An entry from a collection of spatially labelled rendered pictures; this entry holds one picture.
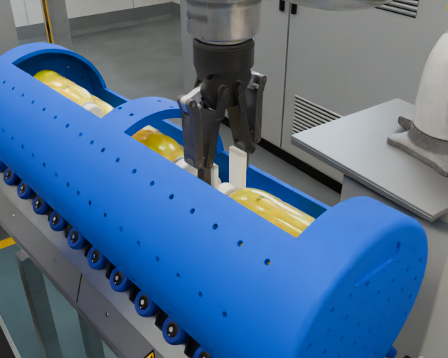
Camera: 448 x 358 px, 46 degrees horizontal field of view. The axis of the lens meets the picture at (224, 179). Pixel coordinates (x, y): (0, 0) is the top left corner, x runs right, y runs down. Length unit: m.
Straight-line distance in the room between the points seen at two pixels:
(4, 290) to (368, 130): 1.71
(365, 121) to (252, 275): 0.81
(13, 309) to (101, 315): 1.37
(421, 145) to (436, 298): 0.33
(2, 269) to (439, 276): 1.91
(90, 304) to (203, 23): 0.60
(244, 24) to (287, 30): 2.25
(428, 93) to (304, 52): 1.70
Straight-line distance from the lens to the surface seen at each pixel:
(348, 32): 2.56
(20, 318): 2.30
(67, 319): 2.24
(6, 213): 1.31
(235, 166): 0.74
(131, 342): 0.93
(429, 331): 1.31
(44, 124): 0.94
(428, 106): 1.15
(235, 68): 0.63
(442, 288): 1.22
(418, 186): 1.10
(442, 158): 1.17
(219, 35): 0.61
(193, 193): 0.66
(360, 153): 1.17
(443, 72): 1.12
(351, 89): 2.61
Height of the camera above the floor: 1.57
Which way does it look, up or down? 32 degrees down
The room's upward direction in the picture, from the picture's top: straight up
